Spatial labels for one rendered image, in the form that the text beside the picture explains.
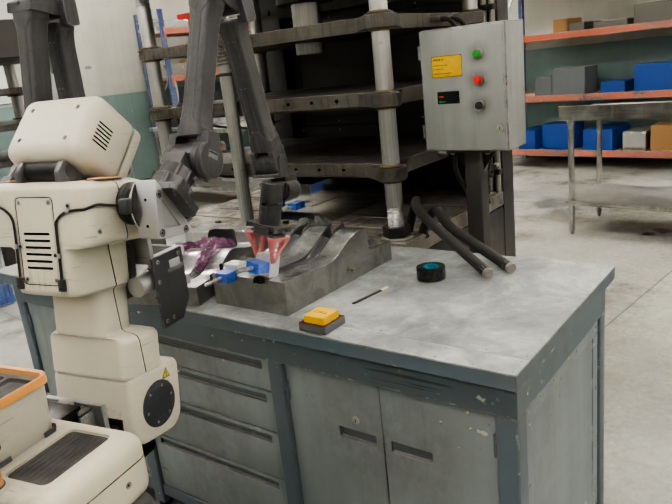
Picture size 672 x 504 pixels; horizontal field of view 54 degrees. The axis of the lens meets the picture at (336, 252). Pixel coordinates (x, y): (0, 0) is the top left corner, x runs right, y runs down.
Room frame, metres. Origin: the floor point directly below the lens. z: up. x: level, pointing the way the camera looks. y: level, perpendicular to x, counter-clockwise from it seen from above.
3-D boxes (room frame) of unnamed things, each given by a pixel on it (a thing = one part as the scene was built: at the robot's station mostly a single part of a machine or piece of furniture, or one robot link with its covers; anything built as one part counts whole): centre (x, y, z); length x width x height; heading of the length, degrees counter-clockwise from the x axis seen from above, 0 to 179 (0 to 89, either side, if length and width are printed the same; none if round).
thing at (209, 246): (1.99, 0.42, 0.90); 0.26 x 0.18 x 0.08; 159
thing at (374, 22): (2.89, 0.00, 1.45); 1.29 x 0.82 x 0.19; 52
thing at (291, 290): (1.84, 0.09, 0.87); 0.50 x 0.26 x 0.14; 142
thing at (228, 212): (2.90, 0.01, 0.76); 1.30 x 0.84 x 0.07; 52
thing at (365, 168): (2.90, 0.00, 0.96); 1.29 x 0.83 x 0.18; 52
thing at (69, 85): (1.69, 0.60, 1.40); 0.11 x 0.06 x 0.43; 64
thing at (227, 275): (1.67, 0.30, 0.89); 0.13 x 0.05 x 0.05; 141
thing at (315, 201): (2.81, 0.02, 0.87); 0.50 x 0.27 x 0.17; 142
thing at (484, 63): (2.26, -0.51, 0.74); 0.31 x 0.22 x 1.47; 52
